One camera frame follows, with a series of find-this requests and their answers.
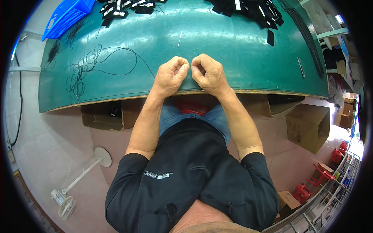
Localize person's right hand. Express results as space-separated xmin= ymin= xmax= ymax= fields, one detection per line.
xmin=191 ymin=53 xmax=233 ymax=98

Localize person's left hand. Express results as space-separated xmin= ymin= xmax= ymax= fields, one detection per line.
xmin=154 ymin=56 xmax=190 ymax=98

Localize person's legs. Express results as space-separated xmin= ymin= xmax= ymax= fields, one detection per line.
xmin=159 ymin=103 xmax=232 ymax=147

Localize open cardboard box with flaps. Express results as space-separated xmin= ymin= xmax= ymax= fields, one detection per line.
xmin=81 ymin=98 xmax=146 ymax=131

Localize large heap of black tags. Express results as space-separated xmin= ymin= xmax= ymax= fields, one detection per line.
xmin=205 ymin=0 xmax=285 ymax=30

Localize pile of white-labelled black tags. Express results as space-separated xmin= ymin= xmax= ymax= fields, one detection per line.
xmin=98 ymin=0 xmax=168 ymax=28

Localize metal tweezers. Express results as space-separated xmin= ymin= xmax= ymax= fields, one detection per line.
xmin=297 ymin=57 xmax=306 ymax=78

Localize person's body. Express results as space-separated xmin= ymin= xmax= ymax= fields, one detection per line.
xmin=105 ymin=118 xmax=279 ymax=233

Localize large brown cardboard box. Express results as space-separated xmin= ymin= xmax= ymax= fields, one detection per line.
xmin=285 ymin=104 xmax=331 ymax=155

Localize blue plastic basket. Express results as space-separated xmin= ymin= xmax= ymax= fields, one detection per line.
xmin=41 ymin=0 xmax=97 ymax=42

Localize cluttered storage shelf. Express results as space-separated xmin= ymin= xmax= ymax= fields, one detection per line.
xmin=300 ymin=0 xmax=362 ymax=99

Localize white standing fan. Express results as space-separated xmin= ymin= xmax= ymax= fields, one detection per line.
xmin=51 ymin=147 xmax=112 ymax=221

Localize stack of brown cartons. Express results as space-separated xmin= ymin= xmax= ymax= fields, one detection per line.
xmin=339 ymin=98 xmax=357 ymax=130

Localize small open cardboard box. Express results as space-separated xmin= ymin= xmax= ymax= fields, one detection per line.
xmin=275 ymin=190 xmax=302 ymax=223

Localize grey metal rack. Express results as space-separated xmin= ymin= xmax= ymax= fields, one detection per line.
xmin=262 ymin=151 xmax=362 ymax=233

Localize loose tangled black string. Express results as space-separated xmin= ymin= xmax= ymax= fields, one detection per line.
xmin=61 ymin=44 xmax=156 ymax=101

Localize long row of black cords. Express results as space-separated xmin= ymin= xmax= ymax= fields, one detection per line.
xmin=280 ymin=0 xmax=325 ymax=78

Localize small black string bundle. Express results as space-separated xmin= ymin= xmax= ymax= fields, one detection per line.
xmin=66 ymin=20 xmax=85 ymax=51
xmin=44 ymin=39 xmax=62 ymax=70

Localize black floor cable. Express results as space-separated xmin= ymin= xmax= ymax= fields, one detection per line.
xmin=10 ymin=53 xmax=23 ymax=147

